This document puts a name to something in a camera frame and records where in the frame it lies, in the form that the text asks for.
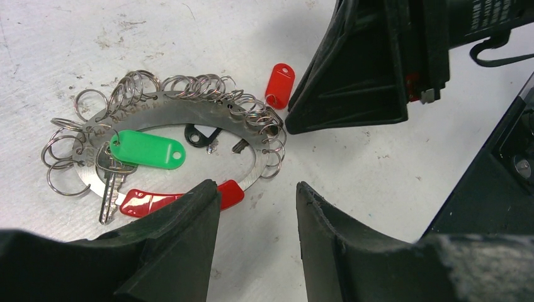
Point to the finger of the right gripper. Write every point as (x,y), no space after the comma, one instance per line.
(355,76)

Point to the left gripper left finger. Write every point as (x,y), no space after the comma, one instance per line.
(165,256)

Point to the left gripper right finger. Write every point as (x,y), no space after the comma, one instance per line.
(346,260)

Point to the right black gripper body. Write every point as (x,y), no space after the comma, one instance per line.
(423,32)

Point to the key with green tag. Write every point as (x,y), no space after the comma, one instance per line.
(124,152)

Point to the metal keyring with red handle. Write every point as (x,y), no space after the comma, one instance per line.
(142,102)

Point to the key with black tag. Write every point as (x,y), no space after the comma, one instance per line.
(200,136)

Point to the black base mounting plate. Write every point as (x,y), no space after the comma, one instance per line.
(495,195)

